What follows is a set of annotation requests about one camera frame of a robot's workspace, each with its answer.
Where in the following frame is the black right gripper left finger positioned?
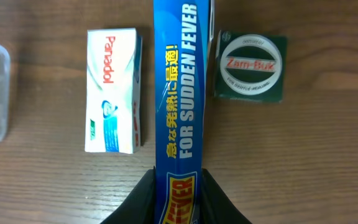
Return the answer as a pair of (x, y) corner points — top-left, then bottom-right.
(101, 168), (156, 224)

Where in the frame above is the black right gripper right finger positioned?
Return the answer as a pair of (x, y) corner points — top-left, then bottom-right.
(200, 169), (252, 224)

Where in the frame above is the white Panadol box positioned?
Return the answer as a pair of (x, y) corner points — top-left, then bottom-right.
(85, 28), (142, 154)

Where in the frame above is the green Zam-Buk tin box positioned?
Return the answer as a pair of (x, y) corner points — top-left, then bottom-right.
(213, 30), (288, 103)

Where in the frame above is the blue Cool Fever box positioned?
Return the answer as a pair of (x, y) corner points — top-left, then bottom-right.
(154, 0), (214, 224)

